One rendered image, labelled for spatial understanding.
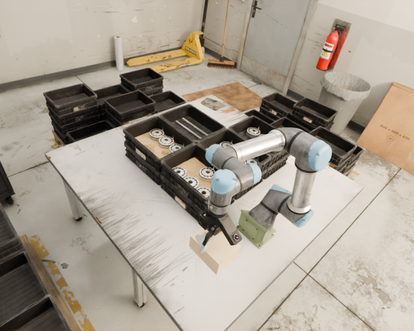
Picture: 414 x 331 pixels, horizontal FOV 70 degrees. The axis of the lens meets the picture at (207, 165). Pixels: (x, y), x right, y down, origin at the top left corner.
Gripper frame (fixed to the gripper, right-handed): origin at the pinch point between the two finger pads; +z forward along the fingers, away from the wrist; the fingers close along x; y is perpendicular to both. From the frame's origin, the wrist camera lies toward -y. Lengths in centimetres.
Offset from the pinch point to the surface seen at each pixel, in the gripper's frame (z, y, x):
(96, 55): 85, 382, -138
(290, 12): -3, 202, -343
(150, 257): 40, 31, 9
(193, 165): 27, 62, -46
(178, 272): 40.0, 15.6, 3.3
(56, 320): 61, 42, 57
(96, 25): 44, 382, -145
